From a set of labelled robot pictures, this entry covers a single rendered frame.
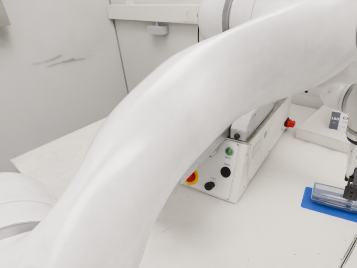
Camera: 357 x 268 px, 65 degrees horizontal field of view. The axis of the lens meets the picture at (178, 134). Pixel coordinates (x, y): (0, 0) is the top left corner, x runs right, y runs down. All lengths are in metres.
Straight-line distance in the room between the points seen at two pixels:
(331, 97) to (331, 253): 0.38
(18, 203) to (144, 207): 0.11
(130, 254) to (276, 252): 0.59
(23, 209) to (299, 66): 0.29
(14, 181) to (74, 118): 2.12
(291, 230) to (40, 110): 1.92
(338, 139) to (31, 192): 1.05
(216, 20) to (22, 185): 0.30
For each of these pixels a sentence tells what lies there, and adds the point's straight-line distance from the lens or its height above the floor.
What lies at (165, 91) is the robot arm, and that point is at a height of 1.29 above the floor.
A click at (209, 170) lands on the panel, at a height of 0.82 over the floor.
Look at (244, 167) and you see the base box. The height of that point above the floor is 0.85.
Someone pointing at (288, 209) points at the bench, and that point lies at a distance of 0.91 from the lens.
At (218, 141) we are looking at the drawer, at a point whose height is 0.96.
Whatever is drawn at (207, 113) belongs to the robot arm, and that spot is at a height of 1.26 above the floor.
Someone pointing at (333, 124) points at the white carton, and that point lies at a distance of 1.24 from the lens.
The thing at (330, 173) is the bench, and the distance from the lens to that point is 1.08.
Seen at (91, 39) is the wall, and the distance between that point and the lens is 2.41.
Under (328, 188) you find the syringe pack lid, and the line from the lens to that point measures 0.94.
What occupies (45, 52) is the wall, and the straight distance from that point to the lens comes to 2.27.
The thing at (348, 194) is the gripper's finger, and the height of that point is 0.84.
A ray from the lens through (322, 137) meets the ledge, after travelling 1.20.
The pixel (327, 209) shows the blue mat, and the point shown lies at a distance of 0.94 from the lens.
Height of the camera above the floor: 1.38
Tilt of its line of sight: 30 degrees down
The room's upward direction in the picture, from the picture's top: 6 degrees counter-clockwise
